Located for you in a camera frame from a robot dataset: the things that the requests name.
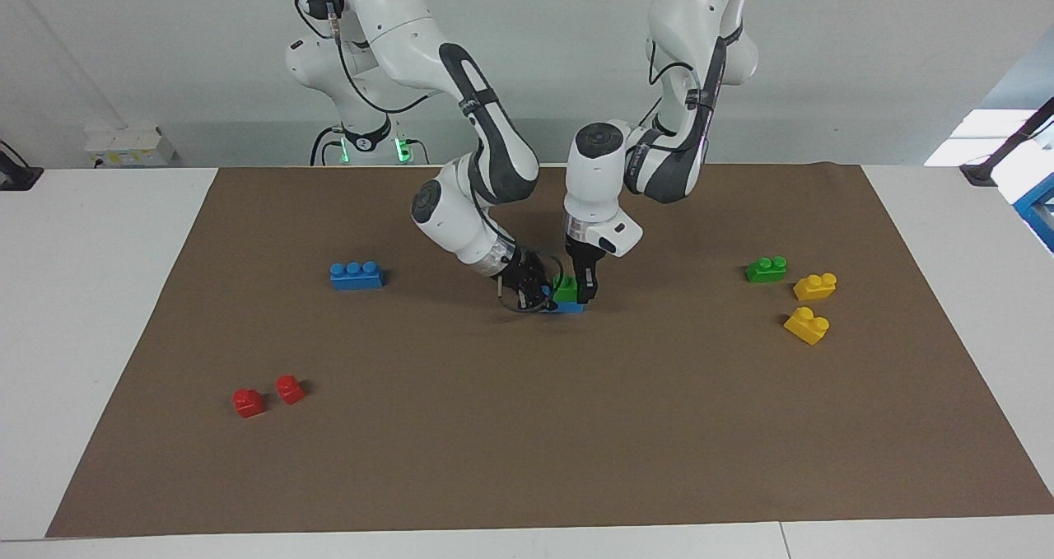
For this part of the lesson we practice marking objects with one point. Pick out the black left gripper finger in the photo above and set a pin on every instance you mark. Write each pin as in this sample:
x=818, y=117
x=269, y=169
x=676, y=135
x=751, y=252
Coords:
x=587, y=291

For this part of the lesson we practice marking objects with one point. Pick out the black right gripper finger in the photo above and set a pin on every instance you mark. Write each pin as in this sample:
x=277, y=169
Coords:
x=535, y=302
x=552, y=283

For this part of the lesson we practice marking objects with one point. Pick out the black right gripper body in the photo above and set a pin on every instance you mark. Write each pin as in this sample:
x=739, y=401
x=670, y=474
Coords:
x=524, y=272

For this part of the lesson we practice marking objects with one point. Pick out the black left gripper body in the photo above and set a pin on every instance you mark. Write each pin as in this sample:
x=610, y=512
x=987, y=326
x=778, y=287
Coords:
x=583, y=261

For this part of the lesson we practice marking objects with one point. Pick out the green two-stud toy brick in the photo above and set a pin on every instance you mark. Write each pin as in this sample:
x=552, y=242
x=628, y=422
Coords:
x=766, y=269
x=565, y=291

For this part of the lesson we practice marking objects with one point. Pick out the blue three-stud toy brick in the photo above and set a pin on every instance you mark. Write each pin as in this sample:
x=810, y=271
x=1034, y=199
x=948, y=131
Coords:
x=568, y=308
x=356, y=277

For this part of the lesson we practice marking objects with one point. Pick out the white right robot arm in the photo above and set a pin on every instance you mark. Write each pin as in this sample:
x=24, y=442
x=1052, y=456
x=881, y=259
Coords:
x=486, y=147

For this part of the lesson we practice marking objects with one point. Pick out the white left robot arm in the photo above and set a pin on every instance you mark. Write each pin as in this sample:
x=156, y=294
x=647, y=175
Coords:
x=597, y=180

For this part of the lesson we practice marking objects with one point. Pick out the brown table mat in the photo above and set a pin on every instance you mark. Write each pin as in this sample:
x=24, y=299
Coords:
x=527, y=419

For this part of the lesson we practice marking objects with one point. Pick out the yellow two-stud toy brick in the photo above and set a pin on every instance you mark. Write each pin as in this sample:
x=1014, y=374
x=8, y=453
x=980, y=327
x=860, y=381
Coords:
x=807, y=327
x=815, y=287

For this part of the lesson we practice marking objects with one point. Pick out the red one-stud toy brick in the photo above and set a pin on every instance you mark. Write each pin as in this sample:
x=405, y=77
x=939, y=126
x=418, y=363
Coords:
x=290, y=389
x=249, y=402

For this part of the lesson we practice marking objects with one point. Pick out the white wall socket box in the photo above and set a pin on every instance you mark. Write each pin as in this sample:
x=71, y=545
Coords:
x=132, y=147

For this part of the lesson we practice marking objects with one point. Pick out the blue frame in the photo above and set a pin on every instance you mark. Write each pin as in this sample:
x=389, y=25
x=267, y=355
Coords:
x=1039, y=209

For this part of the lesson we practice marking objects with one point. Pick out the black clamp mount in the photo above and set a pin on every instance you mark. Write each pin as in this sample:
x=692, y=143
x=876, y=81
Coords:
x=16, y=176

